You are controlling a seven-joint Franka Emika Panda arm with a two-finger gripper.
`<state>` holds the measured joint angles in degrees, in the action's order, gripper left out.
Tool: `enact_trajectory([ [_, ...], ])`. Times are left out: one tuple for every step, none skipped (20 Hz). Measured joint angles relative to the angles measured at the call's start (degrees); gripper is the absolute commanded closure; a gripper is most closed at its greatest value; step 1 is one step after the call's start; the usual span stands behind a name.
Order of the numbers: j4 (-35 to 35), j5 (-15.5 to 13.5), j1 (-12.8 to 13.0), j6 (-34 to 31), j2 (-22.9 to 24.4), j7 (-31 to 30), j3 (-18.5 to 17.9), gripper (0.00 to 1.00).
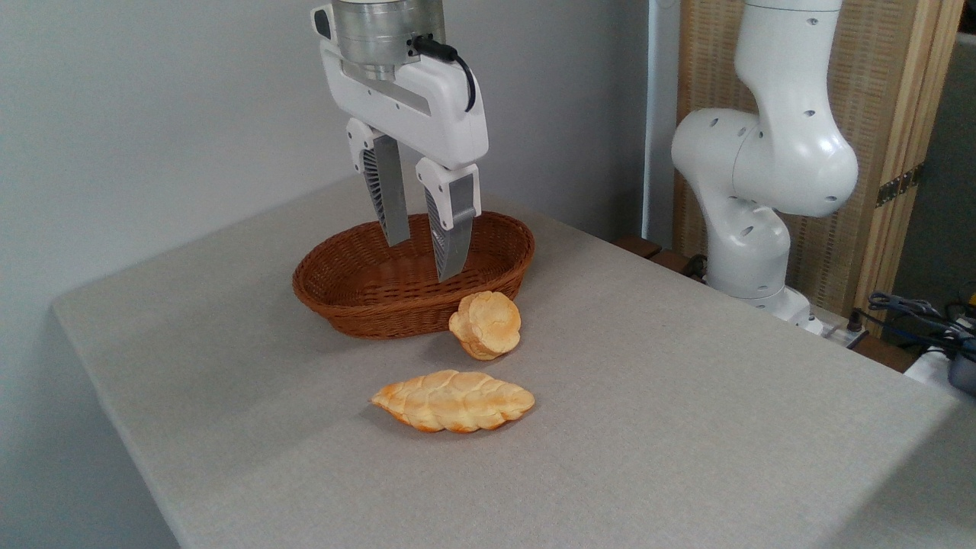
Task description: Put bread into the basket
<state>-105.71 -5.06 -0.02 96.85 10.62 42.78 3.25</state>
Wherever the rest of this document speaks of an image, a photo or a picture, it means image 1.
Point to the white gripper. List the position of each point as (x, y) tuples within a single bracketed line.
[(427, 114)]

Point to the round bread roll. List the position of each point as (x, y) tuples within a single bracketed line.
[(488, 324)]

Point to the brown wicker basket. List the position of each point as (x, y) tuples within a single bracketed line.
[(366, 293)]

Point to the braided bread loaf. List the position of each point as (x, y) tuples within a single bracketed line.
[(454, 402)]

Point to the brown wooden block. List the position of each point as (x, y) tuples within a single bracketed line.
[(637, 245)]

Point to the white vertical pole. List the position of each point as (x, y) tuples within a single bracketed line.
[(659, 114)]

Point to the metal screen hinge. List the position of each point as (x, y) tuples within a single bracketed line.
[(900, 185)]

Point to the grey box device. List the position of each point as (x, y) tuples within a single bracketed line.
[(964, 374)]

